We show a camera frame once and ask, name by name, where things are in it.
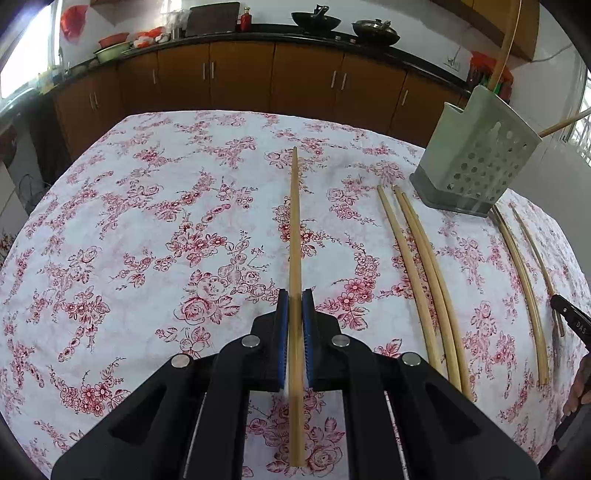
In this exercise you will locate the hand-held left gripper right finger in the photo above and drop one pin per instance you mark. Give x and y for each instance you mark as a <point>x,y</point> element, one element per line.
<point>308,337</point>

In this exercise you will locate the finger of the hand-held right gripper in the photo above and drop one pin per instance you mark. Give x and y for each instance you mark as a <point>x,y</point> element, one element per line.
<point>575,318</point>

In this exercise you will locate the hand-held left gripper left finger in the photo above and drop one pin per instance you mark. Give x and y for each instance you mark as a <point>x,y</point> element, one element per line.
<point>282,337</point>

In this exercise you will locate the grey-green perforated utensil holder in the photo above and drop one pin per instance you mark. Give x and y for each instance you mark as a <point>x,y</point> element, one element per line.
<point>461,152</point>

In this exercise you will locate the person's right hand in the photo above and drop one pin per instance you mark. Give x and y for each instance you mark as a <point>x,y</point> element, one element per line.
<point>581,387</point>

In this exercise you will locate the red floral tablecloth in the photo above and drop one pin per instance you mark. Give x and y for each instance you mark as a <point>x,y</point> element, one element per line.
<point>138,230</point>

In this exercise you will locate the brown kitchen base cabinets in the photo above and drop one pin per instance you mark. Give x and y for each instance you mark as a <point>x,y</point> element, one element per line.
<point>240,78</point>

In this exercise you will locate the red plastic rack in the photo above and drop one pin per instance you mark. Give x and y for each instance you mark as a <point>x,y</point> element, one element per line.
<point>480,69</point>

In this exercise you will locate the black kitchen countertop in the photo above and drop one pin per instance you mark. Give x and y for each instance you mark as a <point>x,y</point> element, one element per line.
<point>295,36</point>

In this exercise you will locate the black wok with lid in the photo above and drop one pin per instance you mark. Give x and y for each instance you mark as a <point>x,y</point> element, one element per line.
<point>376,32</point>

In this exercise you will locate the red bottle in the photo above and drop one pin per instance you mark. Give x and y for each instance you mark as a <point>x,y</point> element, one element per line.
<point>246,21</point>

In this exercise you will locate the dark cutting board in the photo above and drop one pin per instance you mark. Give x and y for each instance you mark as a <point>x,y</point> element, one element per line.
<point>212,18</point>

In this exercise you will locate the red and white bags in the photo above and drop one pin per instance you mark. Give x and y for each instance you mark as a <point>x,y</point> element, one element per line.
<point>150,38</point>

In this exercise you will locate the clear glass jars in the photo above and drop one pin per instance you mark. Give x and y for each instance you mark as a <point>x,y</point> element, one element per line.
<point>178,25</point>

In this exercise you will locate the green plastic basin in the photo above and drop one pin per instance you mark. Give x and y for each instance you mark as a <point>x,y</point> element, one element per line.
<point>111,53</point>

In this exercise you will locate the red plastic basin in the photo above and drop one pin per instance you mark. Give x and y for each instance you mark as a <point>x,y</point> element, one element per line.
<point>113,39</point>

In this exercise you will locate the red plastic bag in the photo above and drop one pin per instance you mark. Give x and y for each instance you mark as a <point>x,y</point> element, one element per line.
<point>74,23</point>

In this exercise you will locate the white wall socket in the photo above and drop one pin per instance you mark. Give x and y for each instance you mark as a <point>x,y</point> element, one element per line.
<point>454,61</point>

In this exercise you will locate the brown wall cabinet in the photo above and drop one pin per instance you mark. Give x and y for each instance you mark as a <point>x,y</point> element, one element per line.
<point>489,23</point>

